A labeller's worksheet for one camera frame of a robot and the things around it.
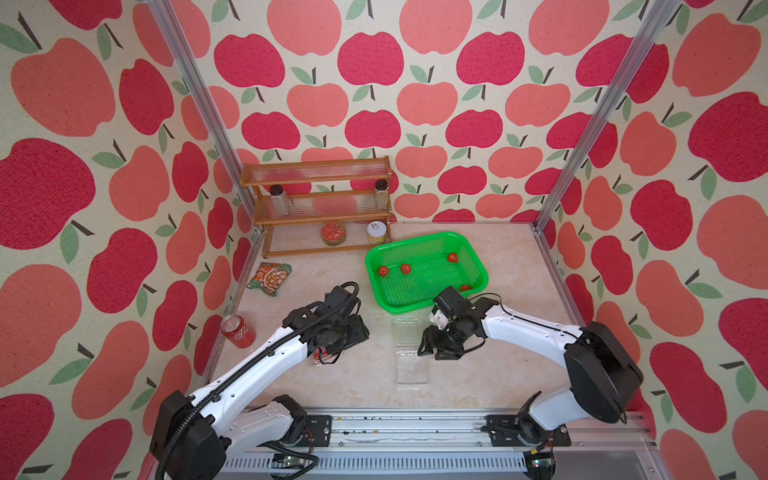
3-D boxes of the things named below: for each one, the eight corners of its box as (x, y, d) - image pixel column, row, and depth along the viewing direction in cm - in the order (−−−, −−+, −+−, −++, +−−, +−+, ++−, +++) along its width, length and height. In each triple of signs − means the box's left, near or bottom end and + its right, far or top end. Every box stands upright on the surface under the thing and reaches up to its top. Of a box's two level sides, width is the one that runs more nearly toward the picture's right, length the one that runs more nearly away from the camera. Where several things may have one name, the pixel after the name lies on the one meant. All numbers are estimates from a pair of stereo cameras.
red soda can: (232, 352, 91) (214, 335, 81) (239, 332, 95) (222, 314, 85) (254, 352, 91) (239, 335, 81) (260, 332, 95) (246, 314, 85)
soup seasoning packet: (248, 289, 104) (245, 284, 102) (266, 263, 111) (264, 258, 109) (275, 296, 102) (273, 292, 100) (292, 269, 109) (290, 265, 107)
